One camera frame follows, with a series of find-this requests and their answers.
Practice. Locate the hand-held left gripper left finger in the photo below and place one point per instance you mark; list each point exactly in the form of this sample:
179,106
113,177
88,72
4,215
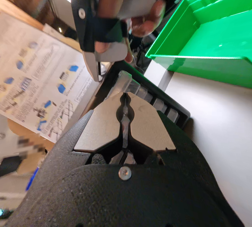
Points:
98,130

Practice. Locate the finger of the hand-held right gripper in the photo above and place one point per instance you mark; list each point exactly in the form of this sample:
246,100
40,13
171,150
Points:
90,63

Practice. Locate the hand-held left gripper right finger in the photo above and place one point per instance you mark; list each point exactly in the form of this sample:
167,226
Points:
149,126

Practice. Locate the black drawer organizer cabinet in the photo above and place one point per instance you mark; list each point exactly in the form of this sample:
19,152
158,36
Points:
107,82

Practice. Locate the clear plastic organizer drawer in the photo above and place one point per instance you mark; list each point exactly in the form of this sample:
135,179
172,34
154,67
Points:
126,81

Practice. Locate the blue object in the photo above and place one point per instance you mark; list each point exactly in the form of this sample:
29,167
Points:
32,179

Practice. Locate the dark box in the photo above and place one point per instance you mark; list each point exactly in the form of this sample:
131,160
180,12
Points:
9,164

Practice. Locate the green plastic bin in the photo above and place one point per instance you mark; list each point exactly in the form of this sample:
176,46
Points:
216,33

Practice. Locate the printed wall poster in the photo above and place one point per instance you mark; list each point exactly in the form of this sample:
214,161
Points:
39,73

